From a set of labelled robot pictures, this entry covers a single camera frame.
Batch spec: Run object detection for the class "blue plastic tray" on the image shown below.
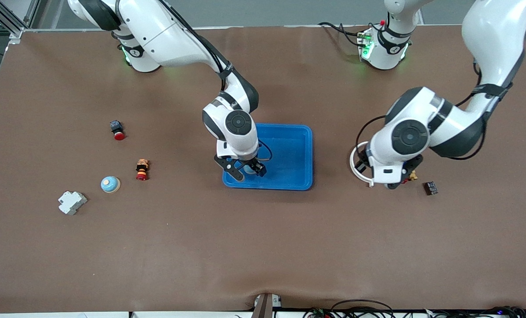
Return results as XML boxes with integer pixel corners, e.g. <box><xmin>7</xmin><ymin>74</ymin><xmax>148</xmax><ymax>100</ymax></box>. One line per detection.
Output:
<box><xmin>222</xmin><ymin>123</ymin><xmax>313</xmax><ymax>191</ymax></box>

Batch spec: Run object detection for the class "brown table cover mat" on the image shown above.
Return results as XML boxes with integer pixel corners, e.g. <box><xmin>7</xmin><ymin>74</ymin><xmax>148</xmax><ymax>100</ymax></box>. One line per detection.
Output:
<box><xmin>0</xmin><ymin>24</ymin><xmax>526</xmax><ymax>314</ymax></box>

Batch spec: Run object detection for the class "white circuit breaker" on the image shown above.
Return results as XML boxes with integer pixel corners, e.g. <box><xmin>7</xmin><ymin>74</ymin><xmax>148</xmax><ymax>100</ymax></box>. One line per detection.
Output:
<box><xmin>58</xmin><ymin>191</ymin><xmax>88</xmax><ymax>216</ymax></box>

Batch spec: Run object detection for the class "white curved plastic bracket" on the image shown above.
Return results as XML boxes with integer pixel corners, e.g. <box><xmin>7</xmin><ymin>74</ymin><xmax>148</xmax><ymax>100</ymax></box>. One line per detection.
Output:
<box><xmin>349</xmin><ymin>141</ymin><xmax>375</xmax><ymax>188</ymax></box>

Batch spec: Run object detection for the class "black red pushbutton switch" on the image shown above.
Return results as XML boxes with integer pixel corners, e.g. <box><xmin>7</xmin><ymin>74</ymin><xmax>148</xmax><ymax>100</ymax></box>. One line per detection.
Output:
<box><xmin>110</xmin><ymin>120</ymin><xmax>126</xmax><ymax>141</ymax></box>

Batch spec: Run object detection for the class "black looped cable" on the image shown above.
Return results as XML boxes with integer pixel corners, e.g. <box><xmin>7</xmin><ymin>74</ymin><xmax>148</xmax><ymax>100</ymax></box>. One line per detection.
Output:
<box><xmin>331</xmin><ymin>299</ymin><xmax>396</xmax><ymax>318</ymax></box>

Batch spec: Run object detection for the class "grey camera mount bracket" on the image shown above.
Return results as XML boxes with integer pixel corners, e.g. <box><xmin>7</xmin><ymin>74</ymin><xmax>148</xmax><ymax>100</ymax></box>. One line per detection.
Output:
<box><xmin>251</xmin><ymin>293</ymin><xmax>283</xmax><ymax>318</ymax></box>

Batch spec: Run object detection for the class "black base cable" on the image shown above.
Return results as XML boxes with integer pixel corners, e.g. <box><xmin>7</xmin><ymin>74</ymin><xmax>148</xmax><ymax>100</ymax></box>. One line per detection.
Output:
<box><xmin>318</xmin><ymin>21</ymin><xmax>365</xmax><ymax>47</ymax></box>

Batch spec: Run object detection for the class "black cable bundle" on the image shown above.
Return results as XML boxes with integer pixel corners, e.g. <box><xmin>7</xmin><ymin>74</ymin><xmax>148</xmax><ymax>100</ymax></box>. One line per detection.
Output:
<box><xmin>426</xmin><ymin>306</ymin><xmax>526</xmax><ymax>318</ymax></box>

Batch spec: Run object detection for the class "white table edge rail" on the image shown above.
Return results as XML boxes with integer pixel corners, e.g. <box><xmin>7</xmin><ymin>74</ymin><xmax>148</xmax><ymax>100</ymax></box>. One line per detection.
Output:
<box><xmin>0</xmin><ymin>312</ymin><xmax>129</xmax><ymax>318</ymax></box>

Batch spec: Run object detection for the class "aluminium frame profile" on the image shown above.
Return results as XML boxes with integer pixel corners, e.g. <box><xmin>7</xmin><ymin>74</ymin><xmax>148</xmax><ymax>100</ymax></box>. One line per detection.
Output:
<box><xmin>0</xmin><ymin>0</ymin><xmax>41</xmax><ymax>45</ymax></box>

